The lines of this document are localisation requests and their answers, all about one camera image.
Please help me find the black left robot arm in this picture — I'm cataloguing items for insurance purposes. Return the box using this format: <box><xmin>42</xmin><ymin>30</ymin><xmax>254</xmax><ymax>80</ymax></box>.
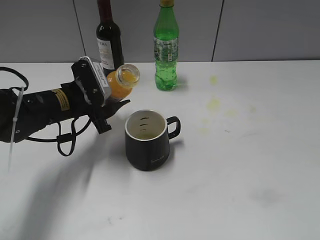
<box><xmin>0</xmin><ymin>58</ymin><xmax>129</xmax><ymax>143</ymax></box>

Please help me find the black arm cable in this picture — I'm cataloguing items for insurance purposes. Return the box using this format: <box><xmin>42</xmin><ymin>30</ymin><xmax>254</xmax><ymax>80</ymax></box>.
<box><xmin>0</xmin><ymin>66</ymin><xmax>91</xmax><ymax>157</ymax></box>

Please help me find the dark red wine bottle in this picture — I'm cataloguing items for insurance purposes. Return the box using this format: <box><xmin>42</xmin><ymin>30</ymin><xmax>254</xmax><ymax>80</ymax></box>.
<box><xmin>96</xmin><ymin>0</ymin><xmax>125</xmax><ymax>77</ymax></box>

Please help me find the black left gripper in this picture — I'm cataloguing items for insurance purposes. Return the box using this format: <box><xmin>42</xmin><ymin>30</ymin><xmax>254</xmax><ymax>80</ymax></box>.
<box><xmin>61</xmin><ymin>60</ymin><xmax>131</xmax><ymax>134</ymax></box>

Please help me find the orange juice bottle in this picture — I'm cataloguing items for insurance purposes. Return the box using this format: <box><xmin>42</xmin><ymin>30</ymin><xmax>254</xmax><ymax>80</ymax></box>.
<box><xmin>106</xmin><ymin>64</ymin><xmax>140</xmax><ymax>102</ymax></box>

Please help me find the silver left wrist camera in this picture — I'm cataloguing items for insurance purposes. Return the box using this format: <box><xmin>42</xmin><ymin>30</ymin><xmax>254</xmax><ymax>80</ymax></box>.
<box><xmin>79</xmin><ymin>56</ymin><xmax>111</xmax><ymax>107</ymax></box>

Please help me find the green soda bottle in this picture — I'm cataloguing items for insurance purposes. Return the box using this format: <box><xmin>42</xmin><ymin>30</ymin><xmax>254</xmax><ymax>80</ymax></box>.
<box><xmin>153</xmin><ymin>0</ymin><xmax>180</xmax><ymax>91</ymax></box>

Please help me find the black mug white interior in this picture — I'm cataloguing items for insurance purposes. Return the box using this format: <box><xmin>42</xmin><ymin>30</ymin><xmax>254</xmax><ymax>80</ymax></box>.
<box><xmin>124</xmin><ymin>109</ymin><xmax>181</xmax><ymax>172</ymax></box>

